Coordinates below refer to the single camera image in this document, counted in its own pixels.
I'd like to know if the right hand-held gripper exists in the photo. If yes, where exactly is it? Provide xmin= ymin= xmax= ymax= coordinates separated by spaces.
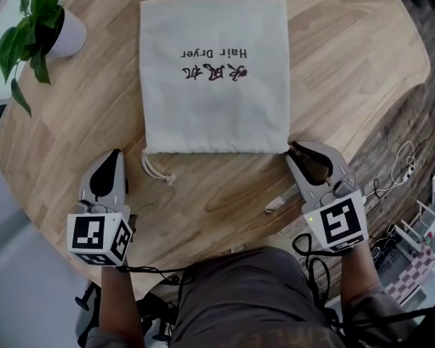
xmin=284 ymin=139 xmax=370 ymax=256

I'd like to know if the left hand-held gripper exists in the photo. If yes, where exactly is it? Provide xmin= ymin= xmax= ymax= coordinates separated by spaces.
xmin=66 ymin=149 xmax=138 ymax=268

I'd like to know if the beige drawstring hair dryer bag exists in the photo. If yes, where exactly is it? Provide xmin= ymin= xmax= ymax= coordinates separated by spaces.
xmin=139 ymin=0 xmax=294 ymax=187

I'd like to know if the person's right forearm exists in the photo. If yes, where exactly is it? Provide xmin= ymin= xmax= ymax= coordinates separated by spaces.
xmin=339 ymin=244 xmax=385 ymax=326

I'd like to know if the person's left forearm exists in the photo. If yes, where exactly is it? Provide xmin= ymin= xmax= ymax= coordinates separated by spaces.
xmin=100 ymin=265 xmax=146 ymax=348

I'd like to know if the white wooden rack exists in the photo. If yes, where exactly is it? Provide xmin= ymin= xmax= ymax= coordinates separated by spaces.
xmin=394 ymin=174 xmax=435 ymax=304

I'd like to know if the black office chair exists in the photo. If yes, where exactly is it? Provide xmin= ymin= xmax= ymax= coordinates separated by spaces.
xmin=74 ymin=281 xmax=178 ymax=344

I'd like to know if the pink checkered mat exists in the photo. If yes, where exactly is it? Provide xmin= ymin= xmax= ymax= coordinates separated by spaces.
xmin=384 ymin=243 xmax=435 ymax=306

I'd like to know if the person's grey shirt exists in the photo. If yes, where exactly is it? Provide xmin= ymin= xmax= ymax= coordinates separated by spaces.
xmin=85 ymin=246 xmax=421 ymax=348

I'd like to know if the green plant in white pot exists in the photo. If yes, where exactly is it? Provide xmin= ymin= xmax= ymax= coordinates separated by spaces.
xmin=0 ymin=0 xmax=88 ymax=118

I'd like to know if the white power strip with cables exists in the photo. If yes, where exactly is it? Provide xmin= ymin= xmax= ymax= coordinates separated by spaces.
xmin=364 ymin=140 xmax=418 ymax=199

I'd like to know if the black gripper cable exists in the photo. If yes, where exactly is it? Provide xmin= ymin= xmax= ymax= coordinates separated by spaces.
xmin=291 ymin=232 xmax=334 ymax=311
xmin=115 ymin=265 xmax=189 ymax=291

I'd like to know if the black floor cable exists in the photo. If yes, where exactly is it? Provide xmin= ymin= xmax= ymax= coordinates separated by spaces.
xmin=373 ymin=114 xmax=435 ymax=199

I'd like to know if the black strap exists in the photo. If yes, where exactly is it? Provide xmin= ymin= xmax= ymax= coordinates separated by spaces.
xmin=333 ymin=298 xmax=435 ymax=331

